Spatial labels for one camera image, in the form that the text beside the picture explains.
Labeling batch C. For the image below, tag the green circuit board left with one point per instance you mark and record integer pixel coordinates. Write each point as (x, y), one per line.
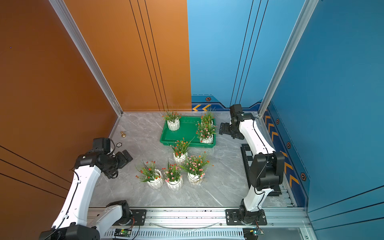
(123, 233)

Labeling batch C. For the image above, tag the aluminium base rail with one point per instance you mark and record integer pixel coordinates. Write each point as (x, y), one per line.
(216, 217)

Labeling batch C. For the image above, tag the green circuit board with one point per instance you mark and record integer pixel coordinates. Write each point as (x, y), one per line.
(252, 233)
(123, 233)

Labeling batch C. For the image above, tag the white vented front panel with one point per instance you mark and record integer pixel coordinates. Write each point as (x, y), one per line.
(185, 234)

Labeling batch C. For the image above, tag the black white chessboard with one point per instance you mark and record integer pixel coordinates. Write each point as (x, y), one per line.
(248, 159)

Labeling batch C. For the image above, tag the pink flower pot large centre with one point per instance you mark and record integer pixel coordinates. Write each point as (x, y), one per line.
(195, 166)

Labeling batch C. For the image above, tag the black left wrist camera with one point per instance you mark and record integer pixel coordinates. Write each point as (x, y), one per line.
(101, 145)

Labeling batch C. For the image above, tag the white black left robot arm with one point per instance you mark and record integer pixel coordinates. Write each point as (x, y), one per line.
(71, 223)

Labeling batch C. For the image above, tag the green circuit board right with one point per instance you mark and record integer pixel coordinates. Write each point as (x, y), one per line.
(252, 233)

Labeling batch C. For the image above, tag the green plastic storage tray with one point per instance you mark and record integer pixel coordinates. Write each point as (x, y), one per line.
(186, 131)

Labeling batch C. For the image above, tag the orange flower pot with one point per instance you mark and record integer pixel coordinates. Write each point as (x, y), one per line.
(208, 117)

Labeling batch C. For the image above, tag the aluminium corner post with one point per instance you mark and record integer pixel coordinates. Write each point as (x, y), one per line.
(292, 43)
(75, 34)

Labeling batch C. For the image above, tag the red flower pot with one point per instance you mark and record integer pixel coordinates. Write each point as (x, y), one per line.
(172, 119)
(180, 150)
(149, 174)

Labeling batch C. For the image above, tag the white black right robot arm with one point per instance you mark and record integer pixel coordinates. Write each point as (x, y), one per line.
(267, 168)

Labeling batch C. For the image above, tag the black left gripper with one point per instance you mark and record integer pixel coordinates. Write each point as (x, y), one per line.
(124, 160)

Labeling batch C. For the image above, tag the aluminium corner post left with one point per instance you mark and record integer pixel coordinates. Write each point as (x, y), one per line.
(75, 34)

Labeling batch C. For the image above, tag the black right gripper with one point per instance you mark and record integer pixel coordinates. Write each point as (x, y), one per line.
(226, 130)

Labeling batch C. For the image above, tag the aluminium corner post right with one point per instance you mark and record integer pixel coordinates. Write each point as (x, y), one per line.
(292, 43)

